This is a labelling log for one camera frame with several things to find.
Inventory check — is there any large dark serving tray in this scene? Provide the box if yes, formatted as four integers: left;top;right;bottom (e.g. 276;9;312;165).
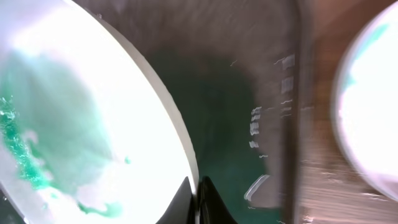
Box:
73;0;299;223

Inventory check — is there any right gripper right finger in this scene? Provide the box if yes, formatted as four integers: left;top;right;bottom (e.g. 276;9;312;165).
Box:
198;176;237;224

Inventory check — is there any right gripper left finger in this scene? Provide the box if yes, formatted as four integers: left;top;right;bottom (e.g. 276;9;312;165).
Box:
156;177;195;224

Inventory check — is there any white plate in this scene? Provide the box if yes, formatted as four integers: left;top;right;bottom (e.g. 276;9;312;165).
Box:
1;1;199;223
331;2;397;200

